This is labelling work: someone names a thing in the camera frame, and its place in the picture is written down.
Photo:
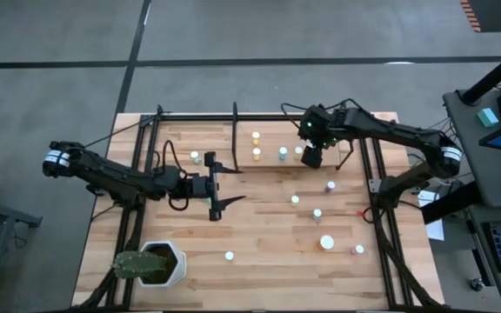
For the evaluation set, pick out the small yellow-green pill bottle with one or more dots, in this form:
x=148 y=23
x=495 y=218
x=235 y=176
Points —
x=294 y=200

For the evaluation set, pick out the yellow-green bottle with white pills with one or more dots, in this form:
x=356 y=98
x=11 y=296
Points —
x=298 y=150

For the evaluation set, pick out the small teal pill bottle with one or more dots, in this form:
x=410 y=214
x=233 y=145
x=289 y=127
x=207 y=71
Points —
x=195 y=155

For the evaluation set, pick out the black diagonal pole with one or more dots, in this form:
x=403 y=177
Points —
x=494 y=74

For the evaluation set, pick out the black stand beam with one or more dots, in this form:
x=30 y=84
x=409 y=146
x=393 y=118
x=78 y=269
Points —
x=450 y=202

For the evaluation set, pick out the small pink pill bottle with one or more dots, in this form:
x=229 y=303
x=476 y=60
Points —
x=358 y=249

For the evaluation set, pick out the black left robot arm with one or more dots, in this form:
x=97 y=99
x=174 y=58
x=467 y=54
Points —
x=111 y=176

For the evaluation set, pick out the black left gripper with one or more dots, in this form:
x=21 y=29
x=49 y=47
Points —
x=200 y=187

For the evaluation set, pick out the teal box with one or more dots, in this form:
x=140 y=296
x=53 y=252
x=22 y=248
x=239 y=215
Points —
x=488 y=117

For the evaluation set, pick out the large orange pill bottle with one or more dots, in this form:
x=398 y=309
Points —
x=327 y=242

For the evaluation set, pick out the grey metal desk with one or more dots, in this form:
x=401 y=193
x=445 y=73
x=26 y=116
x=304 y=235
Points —
x=7 y=211

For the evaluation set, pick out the wooden shelf board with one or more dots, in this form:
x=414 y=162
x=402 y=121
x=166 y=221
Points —
x=272 y=135

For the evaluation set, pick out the yellow bottle with red capsule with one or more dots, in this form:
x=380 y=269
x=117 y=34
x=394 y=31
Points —
x=229 y=255

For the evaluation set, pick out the grey side desk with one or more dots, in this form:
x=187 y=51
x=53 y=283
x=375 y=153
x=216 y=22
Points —
x=468 y=143

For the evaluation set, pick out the green cactus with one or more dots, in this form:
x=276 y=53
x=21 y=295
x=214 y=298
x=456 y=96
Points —
x=137 y=265

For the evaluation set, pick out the orange-striped dark floor mat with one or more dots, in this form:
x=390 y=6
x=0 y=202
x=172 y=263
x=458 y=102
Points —
x=494 y=15

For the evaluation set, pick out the small yellow pill bottle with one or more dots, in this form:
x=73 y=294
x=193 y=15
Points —
x=255 y=135
x=256 y=151

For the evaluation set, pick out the red clip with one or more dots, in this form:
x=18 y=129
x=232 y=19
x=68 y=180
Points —
x=358 y=213

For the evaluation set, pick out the small blue pill bottle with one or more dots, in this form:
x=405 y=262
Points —
x=282 y=151

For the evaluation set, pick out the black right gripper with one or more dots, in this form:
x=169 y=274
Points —
x=318 y=128

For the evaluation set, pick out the black table frame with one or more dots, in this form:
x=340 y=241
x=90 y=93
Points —
x=198 y=116

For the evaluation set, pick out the white hexagonal planter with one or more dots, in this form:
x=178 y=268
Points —
x=180 y=265

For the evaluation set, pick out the teal bottle with pink pills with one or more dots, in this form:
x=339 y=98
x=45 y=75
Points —
x=317 y=213

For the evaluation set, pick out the white paper sheet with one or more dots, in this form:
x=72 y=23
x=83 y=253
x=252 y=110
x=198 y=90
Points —
x=435 y=228

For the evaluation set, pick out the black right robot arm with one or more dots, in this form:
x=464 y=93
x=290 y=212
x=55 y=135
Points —
x=398 y=132

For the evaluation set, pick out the small metal knob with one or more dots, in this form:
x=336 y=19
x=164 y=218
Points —
x=476 y=284

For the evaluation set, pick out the white metal bracket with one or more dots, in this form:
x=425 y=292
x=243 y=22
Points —
x=374 y=186

